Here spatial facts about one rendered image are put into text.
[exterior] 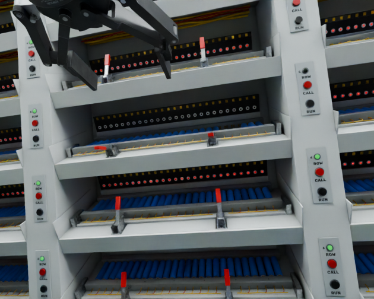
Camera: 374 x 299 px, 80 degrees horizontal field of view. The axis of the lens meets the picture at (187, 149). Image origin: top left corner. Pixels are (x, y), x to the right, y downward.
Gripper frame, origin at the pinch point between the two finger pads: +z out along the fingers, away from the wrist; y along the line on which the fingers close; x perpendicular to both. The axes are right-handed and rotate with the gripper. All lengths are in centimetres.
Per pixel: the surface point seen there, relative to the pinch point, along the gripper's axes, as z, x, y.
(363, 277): 34, -41, 44
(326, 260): 26, -35, 34
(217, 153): 21.5, -10.2, 13.2
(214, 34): 32.1, 33.7, 16.1
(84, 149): 24.3, -4.2, -24.1
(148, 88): 18.0, 8.1, -2.7
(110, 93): 17.9, 8.3, -13.1
